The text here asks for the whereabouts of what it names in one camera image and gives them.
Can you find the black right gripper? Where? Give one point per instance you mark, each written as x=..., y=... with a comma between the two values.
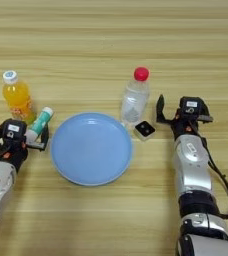
x=186, y=128

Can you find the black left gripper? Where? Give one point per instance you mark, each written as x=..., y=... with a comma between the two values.
x=14, y=151

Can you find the white green glue stick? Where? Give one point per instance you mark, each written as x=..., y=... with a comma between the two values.
x=41, y=123

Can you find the orange juice bottle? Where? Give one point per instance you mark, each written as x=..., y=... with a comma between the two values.
x=17, y=98

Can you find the small black white cube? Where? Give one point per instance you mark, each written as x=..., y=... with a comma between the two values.
x=144, y=130

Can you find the clear bottle red cap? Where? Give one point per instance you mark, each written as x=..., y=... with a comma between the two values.
x=135, y=100

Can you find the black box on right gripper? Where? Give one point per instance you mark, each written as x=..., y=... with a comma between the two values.
x=191, y=106

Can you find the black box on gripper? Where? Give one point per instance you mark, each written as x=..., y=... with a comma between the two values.
x=13, y=129
x=191, y=106

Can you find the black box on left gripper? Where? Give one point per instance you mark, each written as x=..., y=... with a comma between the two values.
x=13, y=129

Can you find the blue round plate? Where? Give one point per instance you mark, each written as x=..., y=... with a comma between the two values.
x=91, y=150

